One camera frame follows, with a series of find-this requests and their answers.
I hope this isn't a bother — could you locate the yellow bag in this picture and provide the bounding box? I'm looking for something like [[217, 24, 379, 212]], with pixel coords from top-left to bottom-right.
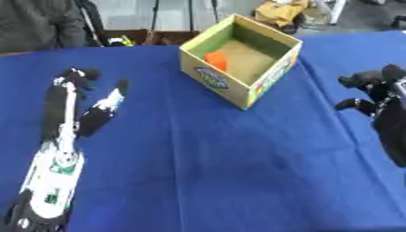
[[252, 0, 311, 29]]

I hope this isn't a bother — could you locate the yellow and white tool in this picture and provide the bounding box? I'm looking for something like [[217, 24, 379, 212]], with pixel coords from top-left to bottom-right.
[[106, 34, 137, 47]]

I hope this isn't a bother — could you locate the white chair leg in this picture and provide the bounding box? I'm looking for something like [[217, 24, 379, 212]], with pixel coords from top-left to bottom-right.
[[328, 0, 349, 26]]

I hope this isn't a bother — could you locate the black tripod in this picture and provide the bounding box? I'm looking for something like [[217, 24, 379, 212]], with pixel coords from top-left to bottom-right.
[[149, 0, 222, 34]]

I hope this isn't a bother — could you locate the orange block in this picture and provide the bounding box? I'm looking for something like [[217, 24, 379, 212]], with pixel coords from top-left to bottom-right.
[[203, 50, 230, 73]]

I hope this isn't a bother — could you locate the tan cardboard box green inside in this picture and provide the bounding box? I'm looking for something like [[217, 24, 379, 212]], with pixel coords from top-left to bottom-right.
[[178, 13, 305, 111]]

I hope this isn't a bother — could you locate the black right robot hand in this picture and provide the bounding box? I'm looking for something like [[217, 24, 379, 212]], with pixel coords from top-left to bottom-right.
[[333, 63, 406, 169]]

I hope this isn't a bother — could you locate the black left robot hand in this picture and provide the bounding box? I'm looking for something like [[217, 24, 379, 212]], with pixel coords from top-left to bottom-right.
[[39, 66, 132, 143]]

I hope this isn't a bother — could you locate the brown wooden crate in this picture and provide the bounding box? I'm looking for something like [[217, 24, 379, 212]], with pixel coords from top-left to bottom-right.
[[102, 28, 203, 47]]

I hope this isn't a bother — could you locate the person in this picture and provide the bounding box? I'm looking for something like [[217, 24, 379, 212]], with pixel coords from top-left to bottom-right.
[[0, 0, 88, 54]]

